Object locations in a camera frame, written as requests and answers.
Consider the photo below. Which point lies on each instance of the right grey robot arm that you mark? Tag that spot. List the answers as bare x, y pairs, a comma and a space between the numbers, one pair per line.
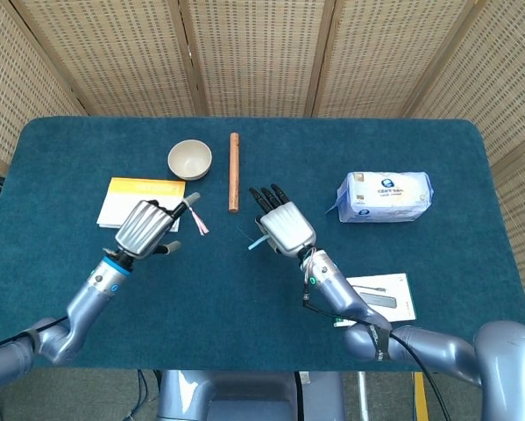
420, 346

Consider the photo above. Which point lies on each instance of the pink tassel bookmark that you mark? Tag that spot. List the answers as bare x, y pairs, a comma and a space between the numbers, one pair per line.
199, 223

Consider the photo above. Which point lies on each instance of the dark blue tablecloth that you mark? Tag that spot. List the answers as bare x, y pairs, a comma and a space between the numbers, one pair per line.
227, 307

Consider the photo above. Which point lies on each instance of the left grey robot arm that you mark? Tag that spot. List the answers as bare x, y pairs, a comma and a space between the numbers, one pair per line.
82, 302

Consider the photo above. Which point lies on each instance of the yellow and white notebook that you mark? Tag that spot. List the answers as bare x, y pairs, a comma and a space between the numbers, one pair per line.
122, 197

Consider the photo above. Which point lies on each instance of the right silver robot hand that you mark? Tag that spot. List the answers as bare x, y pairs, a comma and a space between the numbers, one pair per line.
286, 230

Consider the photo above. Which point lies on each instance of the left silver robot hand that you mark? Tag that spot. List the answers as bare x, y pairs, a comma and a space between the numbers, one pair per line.
141, 228

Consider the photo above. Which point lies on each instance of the woven rattan screen panel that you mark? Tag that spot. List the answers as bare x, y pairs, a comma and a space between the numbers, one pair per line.
12, 87
257, 57
507, 87
108, 57
385, 57

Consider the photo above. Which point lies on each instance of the white and blue tissue pack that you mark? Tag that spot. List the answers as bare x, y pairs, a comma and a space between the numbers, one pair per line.
385, 197

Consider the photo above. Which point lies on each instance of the wooden rolling stick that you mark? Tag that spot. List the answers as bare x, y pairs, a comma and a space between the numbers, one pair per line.
234, 171

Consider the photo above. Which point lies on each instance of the grey robot torso base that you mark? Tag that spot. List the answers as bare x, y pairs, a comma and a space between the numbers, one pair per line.
244, 397

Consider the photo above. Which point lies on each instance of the beige bowl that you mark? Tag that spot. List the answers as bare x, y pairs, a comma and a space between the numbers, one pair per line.
189, 160

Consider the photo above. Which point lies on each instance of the white paper box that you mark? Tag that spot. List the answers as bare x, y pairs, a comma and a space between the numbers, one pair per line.
393, 294

